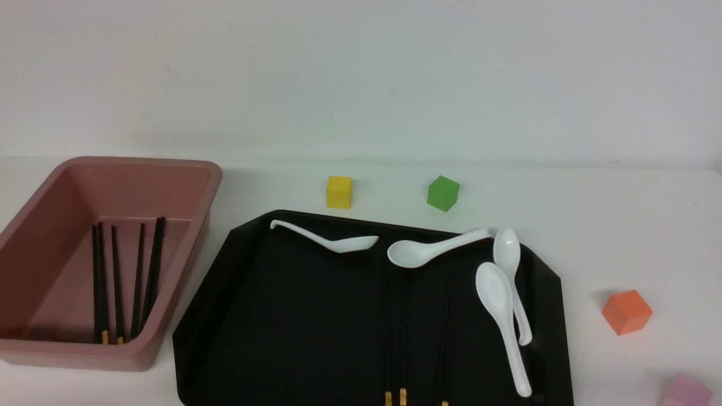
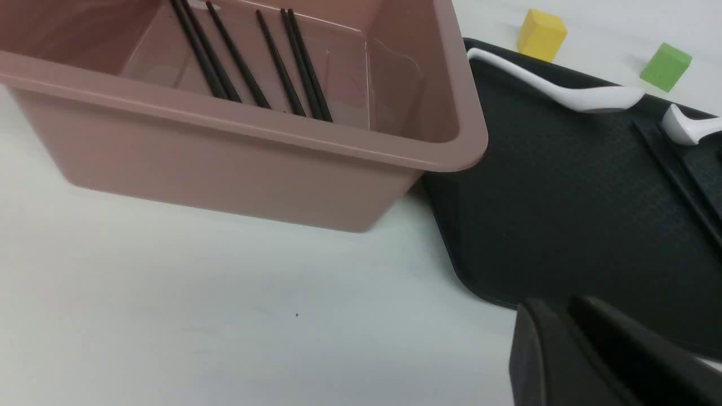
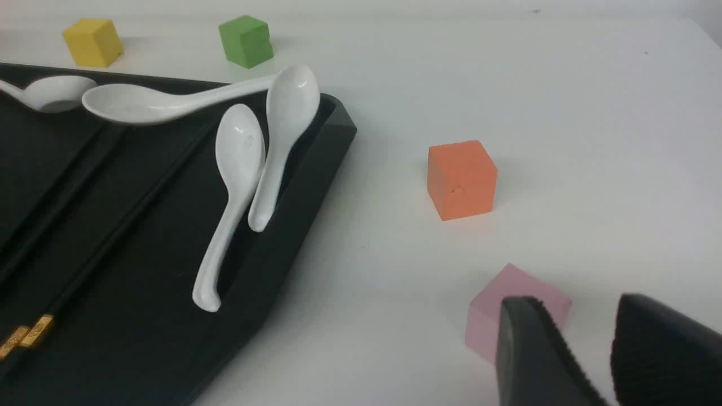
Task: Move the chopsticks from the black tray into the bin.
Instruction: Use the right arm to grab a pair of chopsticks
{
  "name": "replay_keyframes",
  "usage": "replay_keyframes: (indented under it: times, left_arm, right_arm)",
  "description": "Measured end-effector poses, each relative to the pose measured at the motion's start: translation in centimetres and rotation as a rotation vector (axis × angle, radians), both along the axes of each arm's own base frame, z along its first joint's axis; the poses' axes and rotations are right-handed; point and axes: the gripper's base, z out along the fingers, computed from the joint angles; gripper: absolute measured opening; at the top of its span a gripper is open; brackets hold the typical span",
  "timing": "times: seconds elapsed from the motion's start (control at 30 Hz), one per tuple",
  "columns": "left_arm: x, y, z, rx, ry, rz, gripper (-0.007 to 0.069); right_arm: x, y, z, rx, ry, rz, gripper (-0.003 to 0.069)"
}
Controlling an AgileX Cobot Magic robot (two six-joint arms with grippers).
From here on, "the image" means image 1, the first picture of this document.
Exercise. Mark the black chopstick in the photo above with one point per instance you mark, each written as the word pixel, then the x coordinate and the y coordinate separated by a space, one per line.
pixel 388 390
pixel 96 286
pixel 443 398
pixel 402 351
pixel 105 334
pixel 155 265
pixel 150 276
pixel 119 311
pixel 137 305

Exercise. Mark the yellow cube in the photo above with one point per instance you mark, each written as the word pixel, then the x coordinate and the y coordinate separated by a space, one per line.
pixel 339 192

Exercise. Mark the white spoon far left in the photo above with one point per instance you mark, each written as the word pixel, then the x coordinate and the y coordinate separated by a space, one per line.
pixel 340 246

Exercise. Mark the white spoon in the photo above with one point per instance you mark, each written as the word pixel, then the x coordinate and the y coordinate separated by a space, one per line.
pixel 413 254
pixel 340 246
pixel 495 294
pixel 506 253

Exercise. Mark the white spoon centre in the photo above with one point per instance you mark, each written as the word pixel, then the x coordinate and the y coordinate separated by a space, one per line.
pixel 413 254

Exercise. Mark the green cube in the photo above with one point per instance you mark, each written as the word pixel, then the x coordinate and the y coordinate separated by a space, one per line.
pixel 442 193

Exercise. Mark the black plastic tray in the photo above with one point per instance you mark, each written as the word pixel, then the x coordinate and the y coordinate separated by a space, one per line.
pixel 280 320

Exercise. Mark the white spoon upper right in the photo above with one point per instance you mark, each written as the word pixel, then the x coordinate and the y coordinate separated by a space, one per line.
pixel 506 253

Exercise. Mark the white spoon lower right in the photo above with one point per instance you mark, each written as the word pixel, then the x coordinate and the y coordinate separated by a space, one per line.
pixel 495 294

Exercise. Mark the orange cube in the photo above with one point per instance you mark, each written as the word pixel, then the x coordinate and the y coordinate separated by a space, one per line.
pixel 626 312

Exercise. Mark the pink plastic bin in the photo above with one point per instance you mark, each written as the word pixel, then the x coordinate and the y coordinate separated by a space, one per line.
pixel 47 265

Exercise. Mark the pink cube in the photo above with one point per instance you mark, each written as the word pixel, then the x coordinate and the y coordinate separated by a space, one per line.
pixel 684 390

